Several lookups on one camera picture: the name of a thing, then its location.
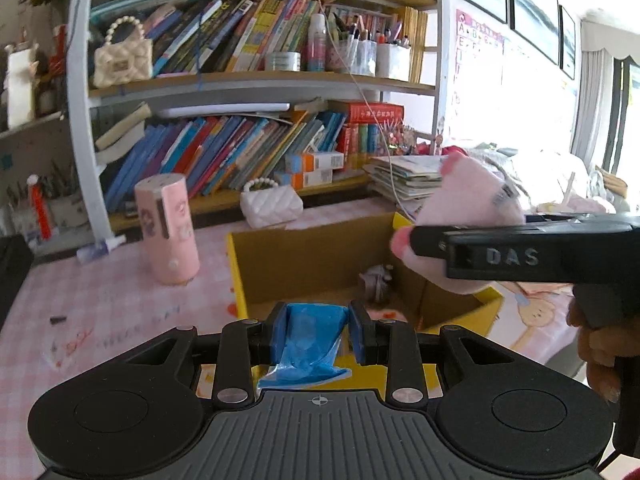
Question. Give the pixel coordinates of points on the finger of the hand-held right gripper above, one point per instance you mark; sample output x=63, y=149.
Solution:
x=575, y=219
x=500, y=257

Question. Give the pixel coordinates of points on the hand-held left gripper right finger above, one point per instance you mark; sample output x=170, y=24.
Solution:
x=356, y=331

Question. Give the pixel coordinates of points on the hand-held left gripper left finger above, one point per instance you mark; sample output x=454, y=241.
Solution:
x=277, y=331

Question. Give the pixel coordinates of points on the blue plastic packet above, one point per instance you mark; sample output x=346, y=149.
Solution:
x=310, y=340

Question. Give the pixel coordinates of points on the small grey toy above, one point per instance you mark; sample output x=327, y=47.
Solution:
x=377, y=284

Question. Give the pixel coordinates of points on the pink plush toy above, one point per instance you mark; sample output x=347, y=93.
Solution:
x=465, y=195

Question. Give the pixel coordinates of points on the yellow cardboard box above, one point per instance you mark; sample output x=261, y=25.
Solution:
x=300, y=260

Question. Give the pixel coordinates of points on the person's right hand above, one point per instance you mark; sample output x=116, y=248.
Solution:
x=597, y=350

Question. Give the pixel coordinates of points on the light curtain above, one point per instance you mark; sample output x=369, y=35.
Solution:
x=592, y=100

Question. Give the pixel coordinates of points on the stack of papers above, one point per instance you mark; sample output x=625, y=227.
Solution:
x=405, y=180

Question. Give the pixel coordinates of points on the white quilted purse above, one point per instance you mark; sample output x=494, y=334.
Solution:
x=272, y=206

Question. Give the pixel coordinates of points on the pink cylindrical humidifier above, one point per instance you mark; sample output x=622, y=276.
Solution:
x=167, y=230

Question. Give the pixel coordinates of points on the colourful trinket bundle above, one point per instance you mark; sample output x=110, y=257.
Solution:
x=400, y=140

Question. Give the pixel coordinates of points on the orange and white box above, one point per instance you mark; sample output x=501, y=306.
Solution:
x=305, y=179
x=317, y=161

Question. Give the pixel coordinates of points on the narrow framed picture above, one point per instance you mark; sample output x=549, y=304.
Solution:
x=567, y=42

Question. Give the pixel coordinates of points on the pink checked tablecloth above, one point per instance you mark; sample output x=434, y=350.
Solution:
x=100, y=300

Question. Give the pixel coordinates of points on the row of colourful books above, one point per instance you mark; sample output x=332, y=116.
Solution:
x=220, y=152

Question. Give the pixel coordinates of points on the red boxed book set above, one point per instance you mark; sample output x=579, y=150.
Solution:
x=375, y=115

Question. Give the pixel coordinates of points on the small white tube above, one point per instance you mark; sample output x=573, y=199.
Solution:
x=100, y=250

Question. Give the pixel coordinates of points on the large framed picture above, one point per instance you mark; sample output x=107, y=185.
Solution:
x=535, y=5

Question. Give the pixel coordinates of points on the white pen cup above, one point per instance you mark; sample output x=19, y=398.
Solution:
x=393, y=62

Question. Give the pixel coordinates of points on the desk pen holder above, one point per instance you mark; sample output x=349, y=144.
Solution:
x=67, y=210

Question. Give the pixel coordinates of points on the clear pen cup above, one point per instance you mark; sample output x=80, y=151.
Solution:
x=352, y=57

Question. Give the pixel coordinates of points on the stack of white books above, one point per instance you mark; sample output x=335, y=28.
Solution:
x=122, y=132

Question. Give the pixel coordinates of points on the red pen with white cap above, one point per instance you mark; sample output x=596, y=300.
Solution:
x=41, y=210

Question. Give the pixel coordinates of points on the silver tape roll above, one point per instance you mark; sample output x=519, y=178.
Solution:
x=282, y=62

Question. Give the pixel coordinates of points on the black box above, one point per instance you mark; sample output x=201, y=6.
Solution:
x=12, y=280

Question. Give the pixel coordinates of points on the white bookshelf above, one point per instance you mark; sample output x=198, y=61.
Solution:
x=82, y=135

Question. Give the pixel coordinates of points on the pink spray bottle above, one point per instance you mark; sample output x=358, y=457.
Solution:
x=317, y=45

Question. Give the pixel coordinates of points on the row of picture books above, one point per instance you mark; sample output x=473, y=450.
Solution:
x=240, y=35

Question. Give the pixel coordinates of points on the cream quilted purse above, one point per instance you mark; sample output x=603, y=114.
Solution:
x=122, y=62

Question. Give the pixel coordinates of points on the cream canvas bag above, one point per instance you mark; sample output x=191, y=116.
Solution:
x=20, y=90

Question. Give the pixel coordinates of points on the wall poster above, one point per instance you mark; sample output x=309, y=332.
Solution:
x=477, y=70

